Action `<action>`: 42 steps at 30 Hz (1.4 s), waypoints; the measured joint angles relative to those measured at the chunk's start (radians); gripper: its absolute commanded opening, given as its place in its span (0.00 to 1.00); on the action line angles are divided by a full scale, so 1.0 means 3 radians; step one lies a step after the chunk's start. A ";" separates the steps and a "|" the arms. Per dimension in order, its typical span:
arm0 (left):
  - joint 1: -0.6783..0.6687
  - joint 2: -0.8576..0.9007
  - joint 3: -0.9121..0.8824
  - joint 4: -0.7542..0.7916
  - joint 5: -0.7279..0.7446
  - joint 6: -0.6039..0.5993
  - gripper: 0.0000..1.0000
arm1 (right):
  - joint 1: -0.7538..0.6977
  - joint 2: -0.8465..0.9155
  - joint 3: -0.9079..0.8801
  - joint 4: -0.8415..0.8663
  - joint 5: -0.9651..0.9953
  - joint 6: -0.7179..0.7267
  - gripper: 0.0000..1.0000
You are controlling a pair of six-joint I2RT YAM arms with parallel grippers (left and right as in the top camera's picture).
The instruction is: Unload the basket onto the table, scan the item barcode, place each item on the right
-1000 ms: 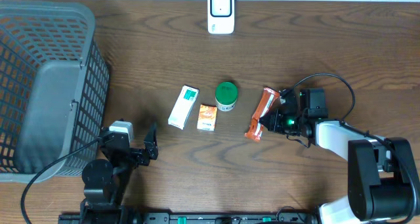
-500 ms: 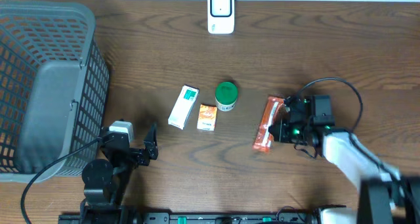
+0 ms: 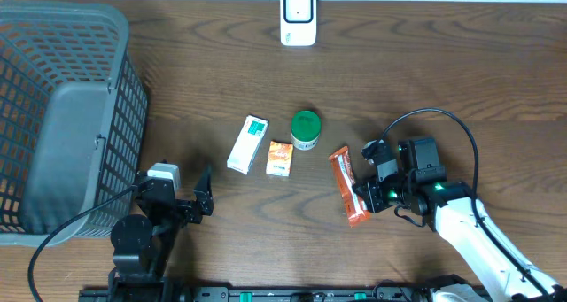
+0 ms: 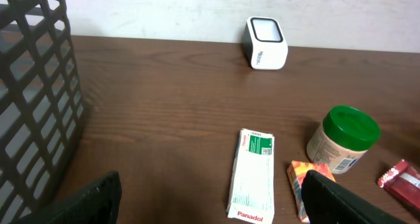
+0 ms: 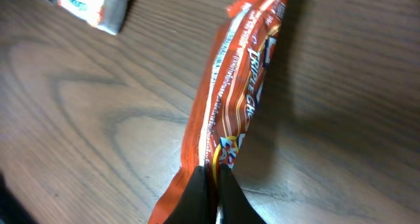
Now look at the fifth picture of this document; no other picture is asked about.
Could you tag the small orange box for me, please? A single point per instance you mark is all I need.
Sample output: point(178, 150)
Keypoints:
point(105, 15)

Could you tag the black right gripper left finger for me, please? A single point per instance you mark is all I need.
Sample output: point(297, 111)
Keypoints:
point(193, 206)

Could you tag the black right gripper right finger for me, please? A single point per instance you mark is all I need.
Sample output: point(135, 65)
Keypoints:
point(236, 208)

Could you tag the red snack bag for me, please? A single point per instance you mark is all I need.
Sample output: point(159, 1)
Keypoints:
point(226, 100)

